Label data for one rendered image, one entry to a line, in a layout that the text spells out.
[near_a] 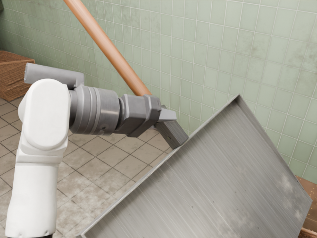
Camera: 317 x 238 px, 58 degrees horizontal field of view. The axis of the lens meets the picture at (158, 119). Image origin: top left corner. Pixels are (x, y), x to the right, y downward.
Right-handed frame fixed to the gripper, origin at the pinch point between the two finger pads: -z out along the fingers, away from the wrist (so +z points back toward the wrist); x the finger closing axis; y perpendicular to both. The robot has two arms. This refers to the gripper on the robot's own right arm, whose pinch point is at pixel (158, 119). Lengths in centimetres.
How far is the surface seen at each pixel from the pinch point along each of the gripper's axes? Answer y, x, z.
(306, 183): -8, -31, -97
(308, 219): -23, -27, -84
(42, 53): 200, -243, -20
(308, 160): 11, -53, -146
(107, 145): 60, -171, -62
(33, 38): 216, -241, -9
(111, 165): 39, -158, -58
